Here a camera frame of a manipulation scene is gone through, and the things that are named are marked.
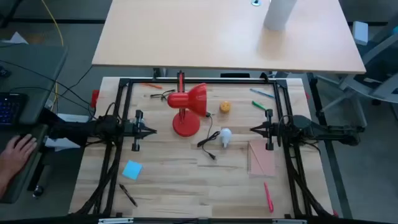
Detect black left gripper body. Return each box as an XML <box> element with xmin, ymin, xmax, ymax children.
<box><xmin>123</xmin><ymin>109</ymin><xmax>145</xmax><ymax>152</ymax></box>

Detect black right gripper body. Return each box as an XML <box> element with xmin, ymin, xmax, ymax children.
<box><xmin>265</xmin><ymin>108</ymin><xmax>282</xmax><ymax>151</ymax></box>

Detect white lightbulb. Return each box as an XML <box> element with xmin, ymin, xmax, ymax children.
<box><xmin>219</xmin><ymin>127</ymin><xmax>233</xmax><ymax>149</ymax></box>

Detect red desk lamp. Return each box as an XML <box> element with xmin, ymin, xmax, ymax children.
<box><xmin>167</xmin><ymin>70</ymin><xmax>208</xmax><ymax>138</ymax></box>

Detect black lamp power cord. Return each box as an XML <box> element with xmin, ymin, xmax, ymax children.
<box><xmin>197</xmin><ymin>112</ymin><xmax>221</xmax><ymax>161</ymax></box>

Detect person's forearm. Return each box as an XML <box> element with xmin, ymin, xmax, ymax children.
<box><xmin>0</xmin><ymin>174</ymin><xmax>11</xmax><ymax>200</ymax></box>

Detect pink spiral notebook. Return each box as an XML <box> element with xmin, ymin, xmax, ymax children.
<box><xmin>248</xmin><ymin>139</ymin><xmax>277</xmax><ymax>179</ymax></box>

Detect blue pen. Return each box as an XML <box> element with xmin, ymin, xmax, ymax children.
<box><xmin>249</xmin><ymin>88</ymin><xmax>276</xmax><ymax>99</ymax></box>

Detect blue sticky note pad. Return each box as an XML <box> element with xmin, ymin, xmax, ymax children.
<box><xmin>121</xmin><ymin>160</ymin><xmax>144</xmax><ymax>181</ymax></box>

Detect orange pen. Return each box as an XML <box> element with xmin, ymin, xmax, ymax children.
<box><xmin>140</xmin><ymin>82</ymin><xmax>164</xmax><ymax>90</ymax></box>

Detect red clamp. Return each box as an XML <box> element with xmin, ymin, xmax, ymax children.
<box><xmin>90</xmin><ymin>89</ymin><xmax>100</xmax><ymax>109</ymax></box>

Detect black pen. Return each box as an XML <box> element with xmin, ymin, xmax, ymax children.
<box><xmin>119</xmin><ymin>183</ymin><xmax>139</xmax><ymax>208</ymax></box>

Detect pink pen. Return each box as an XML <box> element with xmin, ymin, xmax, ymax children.
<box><xmin>263</xmin><ymin>182</ymin><xmax>275</xmax><ymax>213</ymax></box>

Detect white paper sheet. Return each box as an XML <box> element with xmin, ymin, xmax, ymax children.
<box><xmin>45</xmin><ymin>113</ymin><xmax>91</xmax><ymax>152</ymax></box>

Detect light wooden desk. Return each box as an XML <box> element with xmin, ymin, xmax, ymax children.
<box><xmin>91</xmin><ymin>0</ymin><xmax>367</xmax><ymax>75</ymax></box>

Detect white cylinder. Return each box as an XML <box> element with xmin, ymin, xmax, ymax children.
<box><xmin>262</xmin><ymin>0</ymin><xmax>298</xmax><ymax>32</ymax></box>

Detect grey office chair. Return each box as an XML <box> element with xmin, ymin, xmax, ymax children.
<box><xmin>313</xmin><ymin>18</ymin><xmax>398</xmax><ymax>131</ymax></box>

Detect grey side desk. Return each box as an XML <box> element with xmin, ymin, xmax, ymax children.
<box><xmin>0</xmin><ymin>45</ymin><xmax>69</xmax><ymax>205</ymax></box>

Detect person's hand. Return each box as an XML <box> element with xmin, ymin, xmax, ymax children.
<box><xmin>0</xmin><ymin>133</ymin><xmax>38</xmax><ymax>180</ymax></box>

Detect black keyboard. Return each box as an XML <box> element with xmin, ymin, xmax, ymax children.
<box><xmin>0</xmin><ymin>92</ymin><xmax>27</xmax><ymax>127</ymax></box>

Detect yellow cable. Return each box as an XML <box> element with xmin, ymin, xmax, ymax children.
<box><xmin>40</xmin><ymin>0</ymin><xmax>65</xmax><ymax>110</ymax></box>

